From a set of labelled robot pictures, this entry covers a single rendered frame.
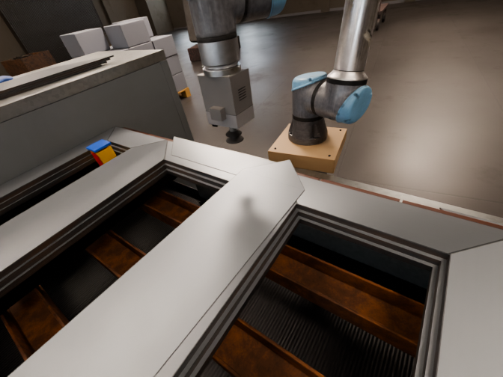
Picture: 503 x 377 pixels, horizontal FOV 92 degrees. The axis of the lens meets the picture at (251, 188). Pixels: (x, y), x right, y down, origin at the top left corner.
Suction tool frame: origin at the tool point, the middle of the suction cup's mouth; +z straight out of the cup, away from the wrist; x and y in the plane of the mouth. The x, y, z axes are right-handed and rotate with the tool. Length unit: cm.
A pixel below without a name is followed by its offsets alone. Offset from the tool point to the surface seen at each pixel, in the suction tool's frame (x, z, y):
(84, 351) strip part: -45.2, 10.9, 4.3
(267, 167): 3.8, 8.9, 6.0
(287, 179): 1.4, 8.9, 12.9
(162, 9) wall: 879, -16, -1084
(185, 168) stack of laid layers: -4.4, 10.5, -16.9
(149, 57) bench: 34, -9, -71
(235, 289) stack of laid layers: -26.5, 10.1, 18.1
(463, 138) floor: 201, 86, 68
